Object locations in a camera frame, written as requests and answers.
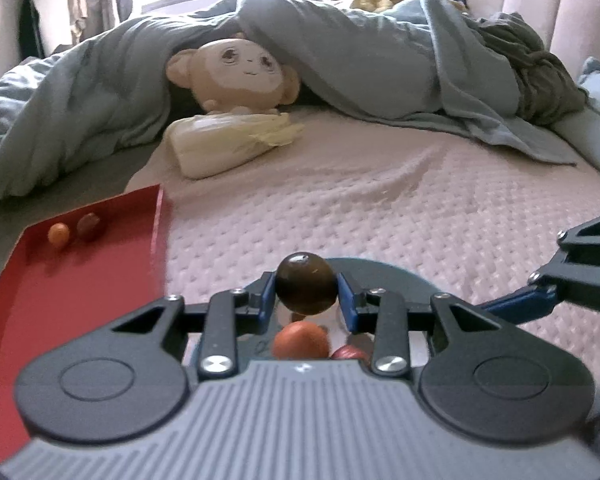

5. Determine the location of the blue cartoon tiger plate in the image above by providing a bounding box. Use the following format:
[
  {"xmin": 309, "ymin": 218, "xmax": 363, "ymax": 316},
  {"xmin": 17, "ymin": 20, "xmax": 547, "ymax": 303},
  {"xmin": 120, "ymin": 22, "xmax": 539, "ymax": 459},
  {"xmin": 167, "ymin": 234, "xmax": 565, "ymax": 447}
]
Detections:
[{"xmin": 238, "ymin": 258, "xmax": 438, "ymax": 366}]

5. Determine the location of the red cardboard tray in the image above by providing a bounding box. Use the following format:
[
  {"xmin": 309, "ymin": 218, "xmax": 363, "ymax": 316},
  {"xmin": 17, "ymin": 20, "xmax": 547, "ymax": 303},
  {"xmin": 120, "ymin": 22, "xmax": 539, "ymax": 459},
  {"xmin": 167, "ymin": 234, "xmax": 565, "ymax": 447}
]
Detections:
[{"xmin": 0, "ymin": 185, "xmax": 171, "ymax": 462}]

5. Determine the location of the plush cabbage toy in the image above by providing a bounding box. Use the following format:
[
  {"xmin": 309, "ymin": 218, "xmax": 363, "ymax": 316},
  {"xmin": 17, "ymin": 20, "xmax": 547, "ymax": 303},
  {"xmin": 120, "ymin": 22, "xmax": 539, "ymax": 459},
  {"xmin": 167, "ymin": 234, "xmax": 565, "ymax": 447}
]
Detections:
[{"xmin": 164, "ymin": 113, "xmax": 303, "ymax": 180}]

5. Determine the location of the orange kumquat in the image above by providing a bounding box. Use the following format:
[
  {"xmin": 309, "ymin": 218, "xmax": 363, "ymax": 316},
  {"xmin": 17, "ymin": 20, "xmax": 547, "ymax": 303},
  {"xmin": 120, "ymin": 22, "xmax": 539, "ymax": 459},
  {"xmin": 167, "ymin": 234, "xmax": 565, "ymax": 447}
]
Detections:
[{"xmin": 47, "ymin": 222, "xmax": 71, "ymax": 250}]

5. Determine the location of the olive green garment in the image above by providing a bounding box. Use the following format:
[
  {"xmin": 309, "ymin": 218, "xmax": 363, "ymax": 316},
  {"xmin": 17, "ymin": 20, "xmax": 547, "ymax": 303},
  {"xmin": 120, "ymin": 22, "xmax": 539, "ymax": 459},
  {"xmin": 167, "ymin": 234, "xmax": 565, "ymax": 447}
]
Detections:
[{"xmin": 476, "ymin": 13, "xmax": 588, "ymax": 126}]

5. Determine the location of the monkey plush toy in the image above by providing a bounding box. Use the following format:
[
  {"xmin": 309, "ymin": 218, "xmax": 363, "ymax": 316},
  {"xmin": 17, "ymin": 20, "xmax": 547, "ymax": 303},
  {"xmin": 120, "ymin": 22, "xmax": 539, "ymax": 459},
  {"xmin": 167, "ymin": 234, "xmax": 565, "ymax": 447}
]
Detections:
[{"xmin": 166, "ymin": 38, "xmax": 301, "ymax": 114}]

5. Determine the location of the grey-blue blanket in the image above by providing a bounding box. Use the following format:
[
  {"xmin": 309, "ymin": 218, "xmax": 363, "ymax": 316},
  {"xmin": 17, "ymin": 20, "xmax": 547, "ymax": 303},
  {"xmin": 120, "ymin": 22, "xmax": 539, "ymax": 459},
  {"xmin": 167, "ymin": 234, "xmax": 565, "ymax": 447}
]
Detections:
[{"xmin": 0, "ymin": 0, "xmax": 588, "ymax": 200}]

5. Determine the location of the dark purple tomato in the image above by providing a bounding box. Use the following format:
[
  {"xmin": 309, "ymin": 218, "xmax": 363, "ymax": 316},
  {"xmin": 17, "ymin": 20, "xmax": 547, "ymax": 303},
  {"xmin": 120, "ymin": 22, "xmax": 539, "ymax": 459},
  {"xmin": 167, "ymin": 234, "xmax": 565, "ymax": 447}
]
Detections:
[{"xmin": 275, "ymin": 252, "xmax": 338, "ymax": 316}]

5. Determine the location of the small red cherry tomato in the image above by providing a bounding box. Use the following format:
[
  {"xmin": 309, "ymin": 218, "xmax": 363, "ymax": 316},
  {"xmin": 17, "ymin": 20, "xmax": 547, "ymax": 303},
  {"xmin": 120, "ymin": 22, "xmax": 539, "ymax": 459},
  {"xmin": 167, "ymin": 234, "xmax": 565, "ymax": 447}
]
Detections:
[{"xmin": 330, "ymin": 344, "xmax": 370, "ymax": 364}]

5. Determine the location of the grey bed sheet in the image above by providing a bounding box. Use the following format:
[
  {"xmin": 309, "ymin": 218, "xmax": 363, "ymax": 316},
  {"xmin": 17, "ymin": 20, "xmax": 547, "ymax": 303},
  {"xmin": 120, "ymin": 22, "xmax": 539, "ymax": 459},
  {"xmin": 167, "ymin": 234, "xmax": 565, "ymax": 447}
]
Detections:
[{"xmin": 0, "ymin": 142, "xmax": 158, "ymax": 274}]

